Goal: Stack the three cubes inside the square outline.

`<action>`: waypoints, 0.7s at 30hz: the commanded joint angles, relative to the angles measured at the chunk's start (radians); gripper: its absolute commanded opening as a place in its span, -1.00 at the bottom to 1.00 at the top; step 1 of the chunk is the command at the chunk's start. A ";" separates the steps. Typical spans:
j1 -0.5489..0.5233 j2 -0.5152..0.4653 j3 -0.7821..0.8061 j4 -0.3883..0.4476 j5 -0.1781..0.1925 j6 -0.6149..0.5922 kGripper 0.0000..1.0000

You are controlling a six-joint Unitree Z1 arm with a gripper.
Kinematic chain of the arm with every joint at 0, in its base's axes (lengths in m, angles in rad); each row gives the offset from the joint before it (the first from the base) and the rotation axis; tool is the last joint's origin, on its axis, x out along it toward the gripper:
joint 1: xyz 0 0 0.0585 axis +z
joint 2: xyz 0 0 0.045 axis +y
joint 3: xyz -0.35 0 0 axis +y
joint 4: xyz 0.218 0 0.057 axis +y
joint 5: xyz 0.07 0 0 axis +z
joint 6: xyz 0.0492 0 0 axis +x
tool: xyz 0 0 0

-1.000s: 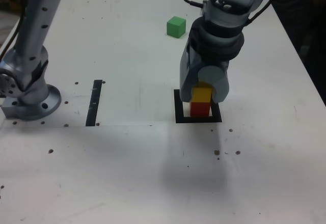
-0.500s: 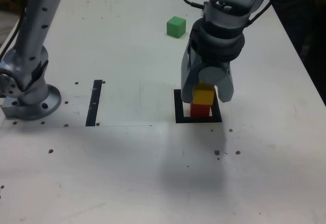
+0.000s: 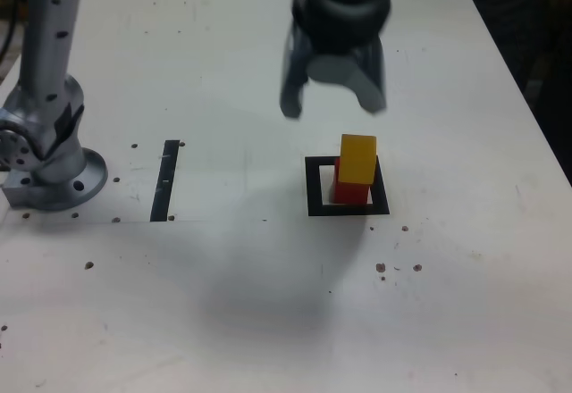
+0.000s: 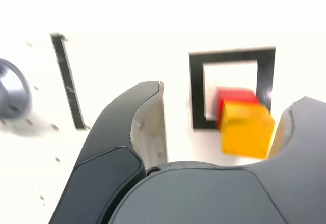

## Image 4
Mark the yellow cube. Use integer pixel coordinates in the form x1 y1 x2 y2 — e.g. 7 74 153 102
219 101 276 160

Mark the black tape strip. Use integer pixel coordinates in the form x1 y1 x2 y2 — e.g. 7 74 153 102
50 32 86 130

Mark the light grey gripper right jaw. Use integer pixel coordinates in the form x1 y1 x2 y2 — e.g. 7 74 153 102
108 96 326 224

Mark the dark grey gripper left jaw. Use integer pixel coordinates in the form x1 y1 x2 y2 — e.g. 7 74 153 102
49 80 169 224

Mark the black tape square outline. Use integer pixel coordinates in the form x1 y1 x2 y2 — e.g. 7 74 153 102
188 46 276 130

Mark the red cube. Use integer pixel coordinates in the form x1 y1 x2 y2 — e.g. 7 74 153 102
215 86 259 129

